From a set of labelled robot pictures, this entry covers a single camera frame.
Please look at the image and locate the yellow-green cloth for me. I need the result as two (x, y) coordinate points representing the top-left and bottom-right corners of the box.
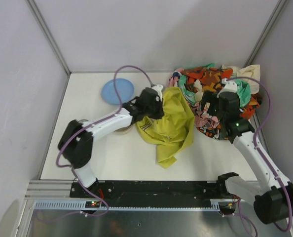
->
(136, 87), (195, 168)

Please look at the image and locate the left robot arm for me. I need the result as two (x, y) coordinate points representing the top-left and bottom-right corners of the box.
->
(57, 84), (164, 188)

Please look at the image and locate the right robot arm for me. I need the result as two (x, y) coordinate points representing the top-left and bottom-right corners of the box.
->
(200, 91), (293, 224)

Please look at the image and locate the pink patterned cloth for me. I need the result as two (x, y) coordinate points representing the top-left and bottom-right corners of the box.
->
(168, 68), (220, 133)

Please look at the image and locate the orange camouflage cloth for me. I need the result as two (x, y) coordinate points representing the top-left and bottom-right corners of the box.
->
(181, 66), (252, 108)

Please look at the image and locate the black orange speckled cloth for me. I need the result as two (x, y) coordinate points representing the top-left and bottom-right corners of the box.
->
(194, 93), (263, 141)

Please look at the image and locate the cream cloth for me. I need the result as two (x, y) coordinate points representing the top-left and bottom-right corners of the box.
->
(194, 65), (260, 102)

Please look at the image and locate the blue plate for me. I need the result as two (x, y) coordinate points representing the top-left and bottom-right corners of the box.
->
(101, 78), (135, 105)

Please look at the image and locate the beige bowl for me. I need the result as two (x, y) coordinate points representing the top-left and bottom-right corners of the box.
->
(78, 119), (132, 133)

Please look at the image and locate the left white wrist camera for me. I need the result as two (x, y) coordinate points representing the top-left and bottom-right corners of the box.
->
(151, 84), (165, 96)

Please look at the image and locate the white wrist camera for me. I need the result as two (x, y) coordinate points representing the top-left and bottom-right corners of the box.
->
(217, 78), (237, 98)
(151, 84), (165, 96)

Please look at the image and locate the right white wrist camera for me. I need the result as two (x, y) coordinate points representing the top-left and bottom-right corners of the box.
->
(217, 78), (237, 98)

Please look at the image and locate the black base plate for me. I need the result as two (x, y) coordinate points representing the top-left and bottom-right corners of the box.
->
(70, 180), (233, 210)

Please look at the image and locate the grey cable duct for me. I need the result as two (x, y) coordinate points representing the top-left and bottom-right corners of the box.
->
(34, 199), (226, 212)

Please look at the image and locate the aluminium frame rail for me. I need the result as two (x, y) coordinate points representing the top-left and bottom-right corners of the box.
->
(24, 179), (107, 200)

